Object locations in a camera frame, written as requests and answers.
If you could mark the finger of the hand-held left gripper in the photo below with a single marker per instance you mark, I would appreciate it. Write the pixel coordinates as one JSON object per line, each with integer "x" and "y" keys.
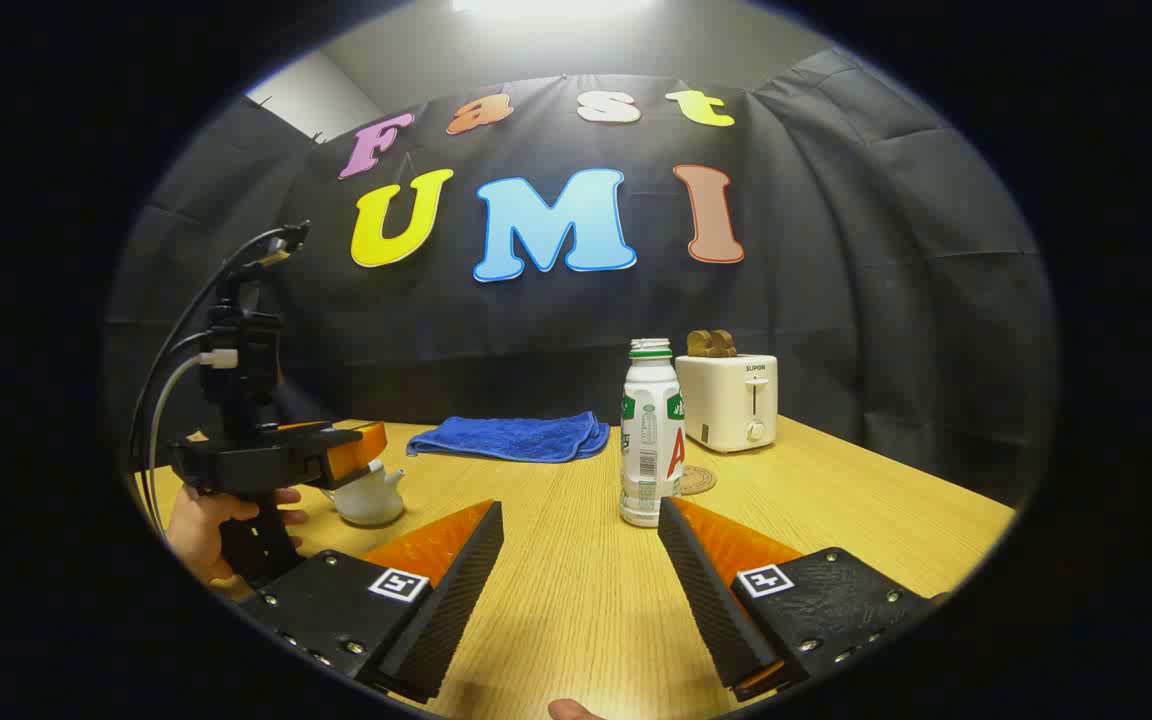
{"x": 356, "y": 455}

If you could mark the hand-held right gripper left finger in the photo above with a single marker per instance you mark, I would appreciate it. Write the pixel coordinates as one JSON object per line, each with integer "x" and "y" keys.
{"x": 456, "y": 590}

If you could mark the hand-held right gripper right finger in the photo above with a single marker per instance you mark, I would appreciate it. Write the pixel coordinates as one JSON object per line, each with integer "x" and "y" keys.
{"x": 706, "y": 600}

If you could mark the white ceramic teacup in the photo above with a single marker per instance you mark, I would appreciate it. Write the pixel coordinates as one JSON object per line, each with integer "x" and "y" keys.
{"x": 366, "y": 505}

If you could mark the round brown coaster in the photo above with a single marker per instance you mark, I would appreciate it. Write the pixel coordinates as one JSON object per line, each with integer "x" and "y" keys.
{"x": 698, "y": 481}

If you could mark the white plastic water bottle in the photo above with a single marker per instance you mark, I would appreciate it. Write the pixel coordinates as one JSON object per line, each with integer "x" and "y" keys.
{"x": 648, "y": 440}

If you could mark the blue folded towel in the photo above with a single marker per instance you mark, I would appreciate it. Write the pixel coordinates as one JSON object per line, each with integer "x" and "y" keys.
{"x": 506, "y": 438}

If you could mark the white toaster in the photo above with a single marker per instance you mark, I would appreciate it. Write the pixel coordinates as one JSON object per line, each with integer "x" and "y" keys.
{"x": 731, "y": 405}

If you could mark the brown bread slice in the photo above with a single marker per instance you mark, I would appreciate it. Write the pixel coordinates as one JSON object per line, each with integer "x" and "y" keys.
{"x": 711, "y": 344}

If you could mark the black backdrop cloth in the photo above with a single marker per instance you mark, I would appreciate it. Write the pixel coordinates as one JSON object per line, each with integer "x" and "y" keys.
{"x": 836, "y": 300}

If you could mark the long ceiling light panel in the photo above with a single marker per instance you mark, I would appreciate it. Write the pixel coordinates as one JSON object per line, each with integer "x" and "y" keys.
{"x": 546, "y": 5}

